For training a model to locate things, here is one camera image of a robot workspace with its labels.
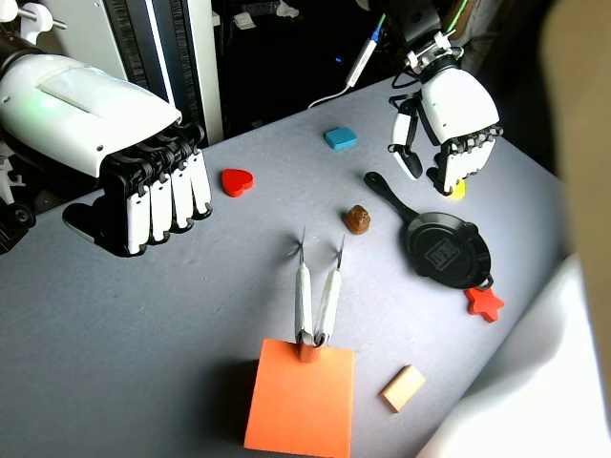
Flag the red heart block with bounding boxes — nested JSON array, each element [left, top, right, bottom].
[[220, 168, 255, 198]]

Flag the metal tongs with taped handles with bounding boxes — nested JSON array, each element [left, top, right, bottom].
[[285, 227, 348, 364]]

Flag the red star block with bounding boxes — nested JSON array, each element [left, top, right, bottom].
[[463, 285, 506, 323]]

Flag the tan wooden rectangular block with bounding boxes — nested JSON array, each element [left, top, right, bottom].
[[380, 364, 427, 414]]

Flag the tan blurred panel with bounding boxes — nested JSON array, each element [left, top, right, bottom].
[[543, 0, 611, 411]]

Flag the large orange block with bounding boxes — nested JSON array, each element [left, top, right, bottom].
[[242, 337, 357, 458]]

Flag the green cable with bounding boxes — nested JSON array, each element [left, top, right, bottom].
[[441, 0, 472, 37]]

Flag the white adapter with white cable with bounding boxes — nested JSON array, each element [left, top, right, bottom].
[[307, 37, 381, 110]]

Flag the white machine frame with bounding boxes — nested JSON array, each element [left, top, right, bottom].
[[45, 0, 225, 147]]

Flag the black cast iron skillet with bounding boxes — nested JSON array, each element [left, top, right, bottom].
[[363, 170, 495, 291]]

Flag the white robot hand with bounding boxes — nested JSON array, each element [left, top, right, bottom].
[[387, 64, 505, 197], [0, 52, 214, 259]]

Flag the white backdrop sheet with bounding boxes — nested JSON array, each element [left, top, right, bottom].
[[414, 252, 611, 458]]

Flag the blue block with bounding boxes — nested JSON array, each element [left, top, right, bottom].
[[323, 126, 359, 153]]

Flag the grey table cloth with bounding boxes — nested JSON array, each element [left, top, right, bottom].
[[0, 75, 581, 458]]

